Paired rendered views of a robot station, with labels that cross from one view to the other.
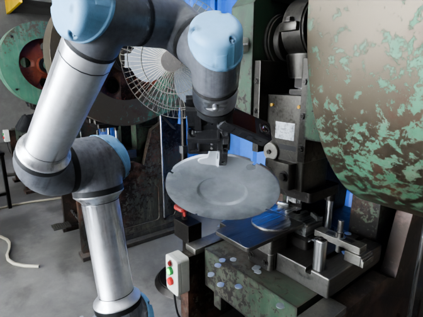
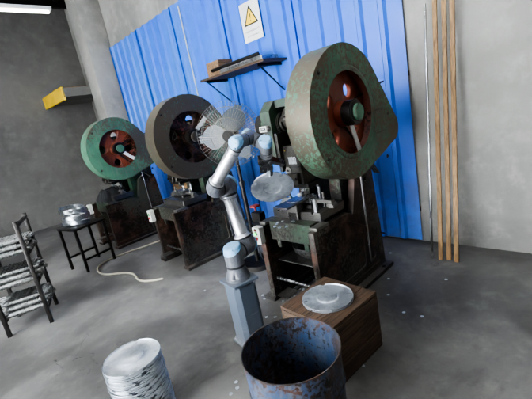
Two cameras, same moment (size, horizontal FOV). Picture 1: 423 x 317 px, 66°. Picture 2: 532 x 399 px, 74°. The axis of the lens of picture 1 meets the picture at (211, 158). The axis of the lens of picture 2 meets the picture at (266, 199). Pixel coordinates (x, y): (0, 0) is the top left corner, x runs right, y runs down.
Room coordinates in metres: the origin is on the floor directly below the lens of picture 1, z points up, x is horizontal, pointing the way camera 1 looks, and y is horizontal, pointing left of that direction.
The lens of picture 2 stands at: (-1.50, 0.20, 1.43)
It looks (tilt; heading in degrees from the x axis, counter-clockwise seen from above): 14 degrees down; 356
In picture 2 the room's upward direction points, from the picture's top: 11 degrees counter-clockwise
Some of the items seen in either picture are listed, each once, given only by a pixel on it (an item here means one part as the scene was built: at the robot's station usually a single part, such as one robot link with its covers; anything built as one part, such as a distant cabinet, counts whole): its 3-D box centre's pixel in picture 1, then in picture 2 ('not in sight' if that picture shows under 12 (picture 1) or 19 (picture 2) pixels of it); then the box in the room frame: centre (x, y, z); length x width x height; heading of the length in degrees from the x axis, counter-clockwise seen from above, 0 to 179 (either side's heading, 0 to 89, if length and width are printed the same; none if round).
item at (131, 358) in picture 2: not in sight; (131, 356); (0.17, 0.91, 0.35); 0.29 x 0.29 x 0.01
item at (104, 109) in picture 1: (146, 122); (207, 174); (2.60, 0.51, 0.87); 1.53 x 0.99 x 1.74; 127
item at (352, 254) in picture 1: (342, 237); (324, 199); (0.90, -0.39, 0.76); 0.17 x 0.06 x 0.10; 39
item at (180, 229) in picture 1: (187, 241); (260, 222); (1.13, 0.09, 0.62); 0.10 x 0.06 x 0.20; 39
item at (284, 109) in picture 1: (293, 138); (296, 162); (1.00, -0.25, 1.04); 0.17 x 0.15 x 0.30; 129
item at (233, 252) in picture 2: not in sight; (233, 253); (0.60, 0.31, 0.62); 0.13 x 0.12 x 0.14; 141
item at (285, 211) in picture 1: (294, 218); (305, 198); (1.02, -0.28, 0.76); 0.15 x 0.09 x 0.05; 39
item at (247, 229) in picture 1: (259, 244); (292, 210); (0.92, -0.15, 0.72); 0.25 x 0.14 x 0.14; 129
